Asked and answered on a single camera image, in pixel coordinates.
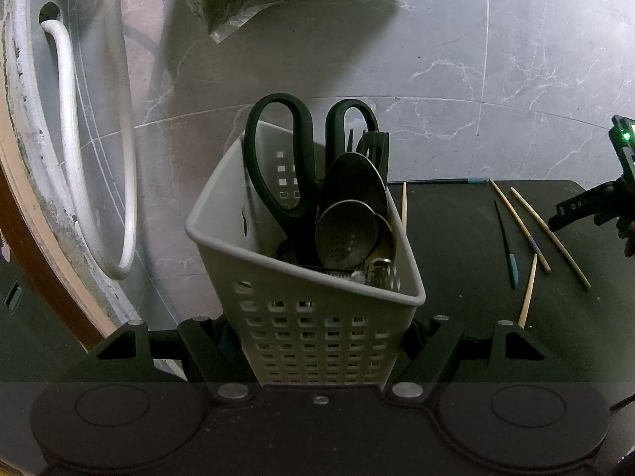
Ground white perforated utensil holder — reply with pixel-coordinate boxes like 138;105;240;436
185;120;426;388

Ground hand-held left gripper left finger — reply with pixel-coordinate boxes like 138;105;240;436
63;315;260;403

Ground banded wooden chopstick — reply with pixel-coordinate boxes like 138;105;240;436
490;180;552;274

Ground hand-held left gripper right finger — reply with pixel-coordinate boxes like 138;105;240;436
386;315;587;403

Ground curved wooden frame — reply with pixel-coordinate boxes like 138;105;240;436
0;0;130;353

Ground steel spoon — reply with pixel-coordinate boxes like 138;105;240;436
317;153;393;224
275;238;299;265

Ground person's right hand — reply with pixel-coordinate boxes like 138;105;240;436
616;217;635;259

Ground black scissors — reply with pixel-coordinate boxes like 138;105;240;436
244;92;380;263

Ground dark green chopstick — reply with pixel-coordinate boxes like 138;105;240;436
495;200;518;288
387;177;489;185

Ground white hose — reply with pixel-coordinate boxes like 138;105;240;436
40;0;138;282

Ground black slotted utensil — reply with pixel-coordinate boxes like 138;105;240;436
355;129;391;179

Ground dark cabinet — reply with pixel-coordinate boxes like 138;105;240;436
0;253;85;382

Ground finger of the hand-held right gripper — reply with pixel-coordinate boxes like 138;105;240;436
548;176;635;233

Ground steel skimmer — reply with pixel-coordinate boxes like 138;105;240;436
315;200;383;269

